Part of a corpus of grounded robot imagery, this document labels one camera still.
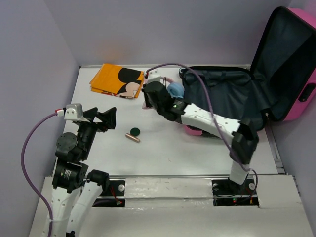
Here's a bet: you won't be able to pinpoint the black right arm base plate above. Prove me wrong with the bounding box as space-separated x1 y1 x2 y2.
212 178 259 207

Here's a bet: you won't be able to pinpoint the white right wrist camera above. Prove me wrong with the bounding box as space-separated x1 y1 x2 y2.
146 69 163 83

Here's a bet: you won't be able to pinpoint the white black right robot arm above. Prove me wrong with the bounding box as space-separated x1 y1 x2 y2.
142 81 259 194

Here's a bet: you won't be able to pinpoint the rose gold lipstick tube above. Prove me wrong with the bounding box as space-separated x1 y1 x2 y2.
125 133 140 143

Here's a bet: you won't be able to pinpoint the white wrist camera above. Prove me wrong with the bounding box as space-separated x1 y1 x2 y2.
64 103 83 120
146 69 163 83

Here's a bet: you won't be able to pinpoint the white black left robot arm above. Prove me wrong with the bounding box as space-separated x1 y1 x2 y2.
45 104 117 237

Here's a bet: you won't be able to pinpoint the pink suitcase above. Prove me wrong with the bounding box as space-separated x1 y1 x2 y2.
179 7 316 130

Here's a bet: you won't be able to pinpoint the orange cartoon mouse cloth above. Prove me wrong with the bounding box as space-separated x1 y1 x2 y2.
89 64 145 99

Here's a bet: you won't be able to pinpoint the pink blue cat-ear headphones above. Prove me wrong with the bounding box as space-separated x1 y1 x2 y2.
142 77 185 110

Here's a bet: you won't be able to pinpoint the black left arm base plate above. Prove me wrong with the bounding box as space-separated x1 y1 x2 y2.
92 179 125 208

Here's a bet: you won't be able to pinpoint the dark green round compact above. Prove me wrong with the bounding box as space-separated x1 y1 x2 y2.
130 127 140 137

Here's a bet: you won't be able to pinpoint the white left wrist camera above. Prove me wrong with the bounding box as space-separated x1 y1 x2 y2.
64 103 83 120

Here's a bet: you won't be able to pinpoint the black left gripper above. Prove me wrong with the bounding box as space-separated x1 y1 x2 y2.
78 106 118 158

